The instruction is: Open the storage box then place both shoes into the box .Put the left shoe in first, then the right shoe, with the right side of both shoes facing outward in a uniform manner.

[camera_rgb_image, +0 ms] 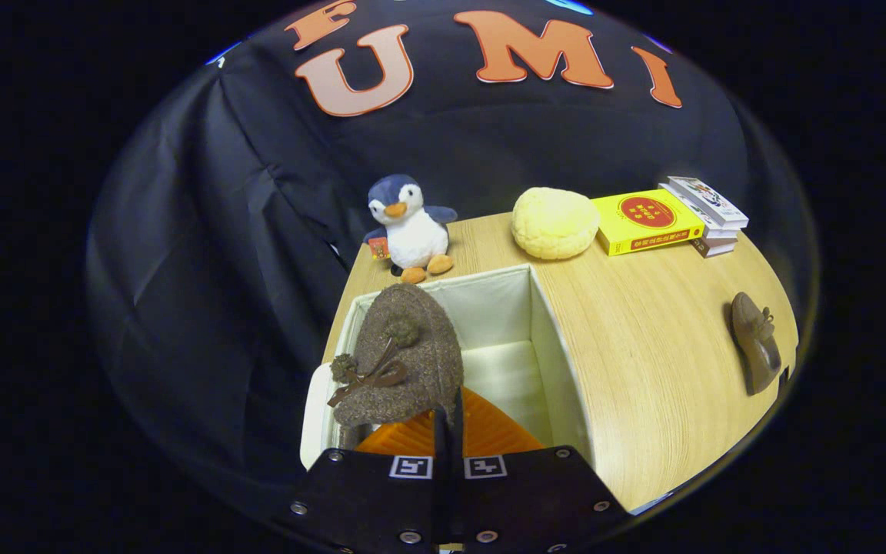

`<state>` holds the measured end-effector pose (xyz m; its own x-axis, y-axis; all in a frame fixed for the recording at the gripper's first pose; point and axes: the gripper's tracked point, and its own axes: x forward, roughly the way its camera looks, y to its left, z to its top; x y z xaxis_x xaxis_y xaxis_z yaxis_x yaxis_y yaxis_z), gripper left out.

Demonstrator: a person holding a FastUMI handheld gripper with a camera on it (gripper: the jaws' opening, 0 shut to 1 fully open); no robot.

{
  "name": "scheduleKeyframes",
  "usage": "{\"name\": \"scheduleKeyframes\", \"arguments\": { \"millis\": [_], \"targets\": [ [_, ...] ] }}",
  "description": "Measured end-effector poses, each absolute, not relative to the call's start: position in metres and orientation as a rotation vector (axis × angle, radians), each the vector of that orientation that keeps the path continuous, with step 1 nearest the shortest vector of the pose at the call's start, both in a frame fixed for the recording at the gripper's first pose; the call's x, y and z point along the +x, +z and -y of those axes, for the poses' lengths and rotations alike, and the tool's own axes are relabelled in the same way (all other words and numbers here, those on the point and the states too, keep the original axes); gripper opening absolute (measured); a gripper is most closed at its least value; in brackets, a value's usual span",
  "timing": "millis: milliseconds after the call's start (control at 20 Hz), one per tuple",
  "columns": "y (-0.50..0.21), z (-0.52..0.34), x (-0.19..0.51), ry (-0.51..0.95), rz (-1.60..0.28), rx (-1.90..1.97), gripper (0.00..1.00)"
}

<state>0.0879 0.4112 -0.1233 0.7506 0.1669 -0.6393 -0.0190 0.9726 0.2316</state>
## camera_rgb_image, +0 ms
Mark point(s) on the penguin plush toy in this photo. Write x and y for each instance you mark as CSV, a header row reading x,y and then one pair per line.
x,y
412,231

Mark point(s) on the brown fabric storage box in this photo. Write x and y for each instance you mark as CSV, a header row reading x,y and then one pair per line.
x,y
504,308

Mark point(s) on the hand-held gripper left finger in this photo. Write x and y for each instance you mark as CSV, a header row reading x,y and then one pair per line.
x,y
374,500

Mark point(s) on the yellow book red circle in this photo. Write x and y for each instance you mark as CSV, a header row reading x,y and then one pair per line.
x,y
647,219

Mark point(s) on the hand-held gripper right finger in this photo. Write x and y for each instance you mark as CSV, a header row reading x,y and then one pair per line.
x,y
527,496

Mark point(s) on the brown fuzzy shoe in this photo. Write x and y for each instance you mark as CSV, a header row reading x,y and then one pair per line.
x,y
754,346
420,346

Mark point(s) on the yellow round plush cushion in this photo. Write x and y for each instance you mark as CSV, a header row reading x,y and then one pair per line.
x,y
554,223

